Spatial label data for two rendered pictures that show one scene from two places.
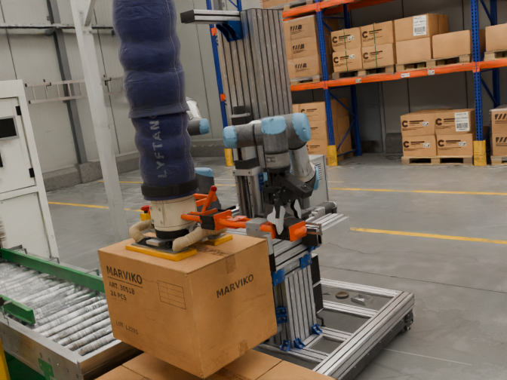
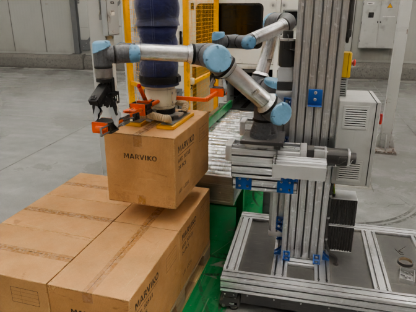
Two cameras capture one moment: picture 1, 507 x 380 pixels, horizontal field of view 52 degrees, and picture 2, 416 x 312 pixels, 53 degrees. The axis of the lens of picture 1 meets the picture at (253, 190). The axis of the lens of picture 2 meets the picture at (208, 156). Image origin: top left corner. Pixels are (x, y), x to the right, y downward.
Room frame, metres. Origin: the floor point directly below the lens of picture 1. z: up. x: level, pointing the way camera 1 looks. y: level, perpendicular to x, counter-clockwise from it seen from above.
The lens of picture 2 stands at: (1.16, -1.85, 1.68)
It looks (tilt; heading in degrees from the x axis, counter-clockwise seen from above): 19 degrees down; 62
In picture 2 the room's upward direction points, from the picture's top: straight up
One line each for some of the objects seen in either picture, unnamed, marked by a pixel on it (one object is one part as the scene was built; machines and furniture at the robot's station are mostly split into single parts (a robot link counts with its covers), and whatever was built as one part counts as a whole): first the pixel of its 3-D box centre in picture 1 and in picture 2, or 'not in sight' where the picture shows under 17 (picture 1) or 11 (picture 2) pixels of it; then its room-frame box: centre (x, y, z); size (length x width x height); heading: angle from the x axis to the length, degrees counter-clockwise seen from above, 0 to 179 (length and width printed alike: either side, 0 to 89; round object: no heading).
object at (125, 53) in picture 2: (273, 132); (125, 53); (1.70, -0.09, 1.50); 0.11 x 0.11 x 0.08; 79
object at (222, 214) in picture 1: (216, 219); (140, 108); (1.83, 0.15, 1.20); 0.10 x 0.08 x 0.06; 135
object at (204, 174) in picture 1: (201, 179); (272, 88); (2.75, 0.27, 1.20); 0.13 x 0.12 x 0.14; 99
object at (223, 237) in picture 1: (195, 232); (176, 117); (2.08, 0.26, 1.10); 0.34 x 0.10 x 0.05; 45
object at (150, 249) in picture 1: (158, 245); (145, 114); (1.94, 0.39, 1.10); 0.34 x 0.10 x 0.05; 45
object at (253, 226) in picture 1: (259, 226); (121, 119); (1.68, 0.00, 1.19); 0.07 x 0.07 x 0.04; 45
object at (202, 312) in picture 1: (185, 290); (161, 152); (2.01, 0.33, 0.87); 0.60 x 0.40 x 0.40; 45
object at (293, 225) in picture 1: (288, 229); (104, 125); (1.58, -0.09, 1.20); 0.08 x 0.07 x 0.05; 45
